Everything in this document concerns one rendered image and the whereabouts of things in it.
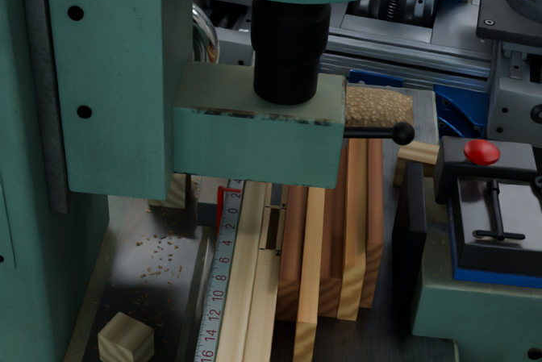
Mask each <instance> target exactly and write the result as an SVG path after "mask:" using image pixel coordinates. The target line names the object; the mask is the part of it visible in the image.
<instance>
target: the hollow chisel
mask: <svg viewBox="0 0 542 362"><path fill-rule="evenodd" d="M281 190H282V184H276V183H272V189H271V200H270V205H273V206H280V205H281Z"/></svg>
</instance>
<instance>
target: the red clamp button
mask: <svg viewBox="0 0 542 362"><path fill-rule="evenodd" d="M464 154H465V157H466V158H467V159H468V160H470V161H472V162H473V163H475V164H481V165H490V164H494V163H496V162H497V161H498V159H499V156H500V151H499V150H498V148H497V147H496V146H495V145H494V144H492V143H491V142H489V141H486V140H483V139H475V140H471V141H469V142H468V143H466V144H465V147H464Z"/></svg>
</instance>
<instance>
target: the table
mask: <svg viewBox="0 0 542 362"><path fill-rule="evenodd" d="M347 86H354V87H363V88H371V89H385V90H391V91H394V92H398V93H400V94H402V95H407V96H412V103H413V118H414V129H415V137H414V139H413V140H414V141H419V142H423V143H427V144H434V145H439V146H440V140H439V131H438V122H437V113H436V95H435V92H434V91H429V90H421V89H404V88H396V87H388V86H379V85H363V84H354V83H347ZM399 148H400V145H398V144H396V143H395V142H394V141H393V140H392V139H382V167H383V235H384V245H383V249H382V254H381V262H380V266H379V271H378V275H377V283H376V288H375V292H374V296H373V304H372V307H371V308H365V307H359V308H358V313H357V318H356V321H352V320H345V319H338V318H333V317H324V316H317V325H316V332H315V343H314V349H313V356H312V361H311V362H459V353H458V344H457V341H456V340H455V339H449V340H450V342H444V339H442V338H435V337H427V336H419V335H413V334H411V321H410V307H401V306H394V295H393V258H392V232H393V228H394V220H395V215H396V211H397V207H398V200H399V195H400V190H401V186H397V185H393V184H392V183H393V179H394V170H395V166H396V161H397V157H398V151H399ZM295 327H296V321H295V322H291V321H283V320H276V319H275V321H274V328H273V342H272V350H271V357H270V362H293V355H294V337H295Z"/></svg>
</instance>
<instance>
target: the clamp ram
mask: <svg viewBox="0 0 542 362"><path fill-rule="evenodd" d="M427 233H428V234H437V235H449V234H448V224H447V223H434V222H427V217H426V205H425V193H424V179H423V164H422V163H417V162H409V161H408V162H406V166H405V170H404V174H403V179H402V186H401V190H400V195H399V200H398V207H397V211H396V215H395V220H394V228H393V232H392V258H393V295H394V306H401V307H410V306H411V302H412V298H413V294H414V291H415V284H416V281H417V276H418V273H419V266H420V263H421V259H422V255H423V249H424V245H425V241H426V238H427Z"/></svg>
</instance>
